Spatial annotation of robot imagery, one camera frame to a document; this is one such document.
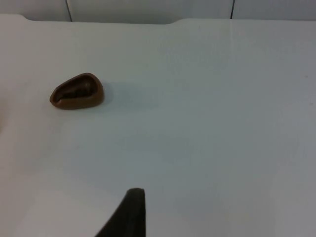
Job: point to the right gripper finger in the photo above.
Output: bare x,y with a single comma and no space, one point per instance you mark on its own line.
130,217

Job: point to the dark brown wooden cup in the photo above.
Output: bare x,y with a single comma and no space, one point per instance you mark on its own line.
81,102

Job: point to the coffee beans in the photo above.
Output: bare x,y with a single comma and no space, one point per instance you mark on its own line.
75,93

